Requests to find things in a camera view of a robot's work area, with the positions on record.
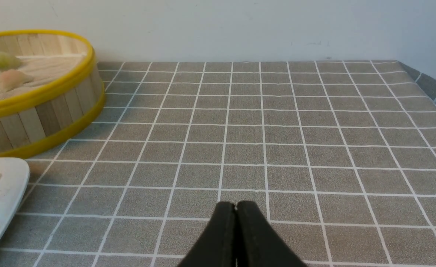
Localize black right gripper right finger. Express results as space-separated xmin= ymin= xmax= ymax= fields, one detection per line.
xmin=236 ymin=201 xmax=307 ymax=267

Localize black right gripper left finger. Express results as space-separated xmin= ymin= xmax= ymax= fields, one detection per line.
xmin=178 ymin=202 xmax=236 ymax=267

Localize grey checked tablecloth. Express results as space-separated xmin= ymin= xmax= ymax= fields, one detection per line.
xmin=0 ymin=61 xmax=436 ymax=267

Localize bamboo steamer basket yellow rim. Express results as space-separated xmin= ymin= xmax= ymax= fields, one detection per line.
xmin=0 ymin=29 xmax=106 ymax=159

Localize white steamer liner cloth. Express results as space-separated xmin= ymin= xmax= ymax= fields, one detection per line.
xmin=0 ymin=54 xmax=85 ymax=101

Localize pinkish dumpling in steamer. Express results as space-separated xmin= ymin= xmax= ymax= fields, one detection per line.
xmin=0 ymin=69 xmax=34 ymax=91

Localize green dumpling in steamer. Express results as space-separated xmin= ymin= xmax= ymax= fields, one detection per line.
xmin=0 ymin=51 xmax=22 ymax=70

